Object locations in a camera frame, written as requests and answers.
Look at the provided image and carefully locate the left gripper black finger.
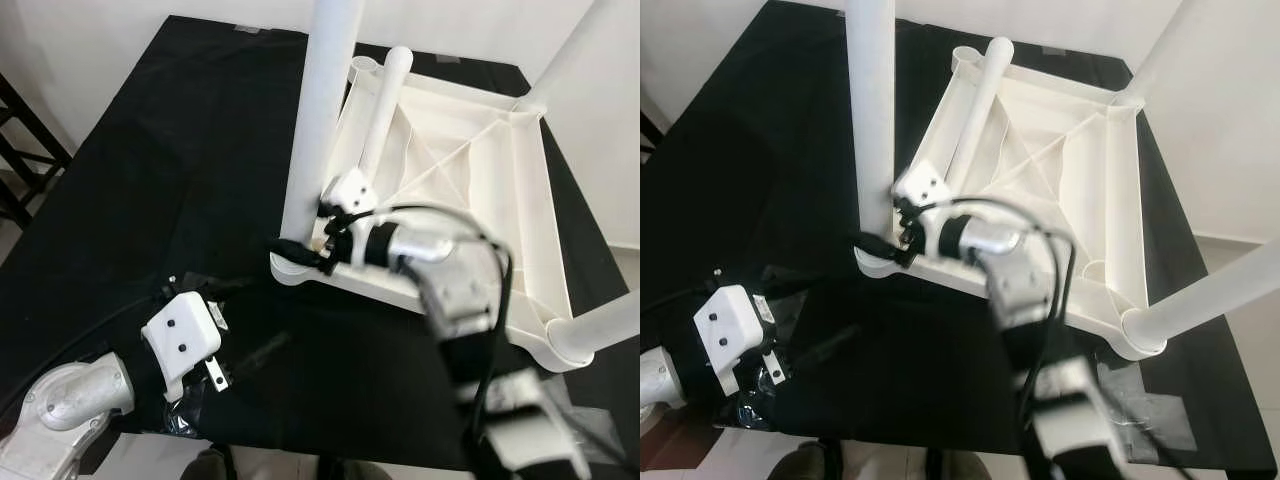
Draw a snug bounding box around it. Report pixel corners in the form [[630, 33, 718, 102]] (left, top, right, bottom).
[[234, 329, 294, 377], [794, 321, 862, 370]]

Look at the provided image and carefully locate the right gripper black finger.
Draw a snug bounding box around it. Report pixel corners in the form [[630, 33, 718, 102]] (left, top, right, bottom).
[[264, 237, 337, 274], [852, 231, 914, 267]]

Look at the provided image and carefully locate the white plastic table leg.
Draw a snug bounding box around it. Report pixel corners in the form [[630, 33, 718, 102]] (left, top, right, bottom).
[[1108, 0, 1203, 108], [548, 293, 641, 373], [944, 36, 1015, 183], [1118, 233, 1280, 362], [357, 45, 415, 178], [844, 0, 899, 238], [279, 0, 367, 253], [513, 0, 613, 117]]

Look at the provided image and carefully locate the white plastic children table top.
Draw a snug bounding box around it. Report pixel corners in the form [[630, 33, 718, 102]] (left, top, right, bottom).
[[270, 55, 603, 374], [853, 44, 1173, 362]]

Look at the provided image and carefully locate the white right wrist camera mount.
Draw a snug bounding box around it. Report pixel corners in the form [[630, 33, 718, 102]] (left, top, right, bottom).
[[321, 169, 380, 218], [891, 167, 952, 213]]

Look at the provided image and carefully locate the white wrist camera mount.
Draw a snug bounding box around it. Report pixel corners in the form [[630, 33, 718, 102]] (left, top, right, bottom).
[[891, 167, 952, 213], [321, 169, 380, 218], [140, 289, 224, 402], [692, 284, 777, 402]]

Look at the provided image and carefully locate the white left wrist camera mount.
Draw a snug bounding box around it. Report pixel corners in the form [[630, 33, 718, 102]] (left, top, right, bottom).
[[692, 284, 777, 402], [140, 289, 224, 402]]

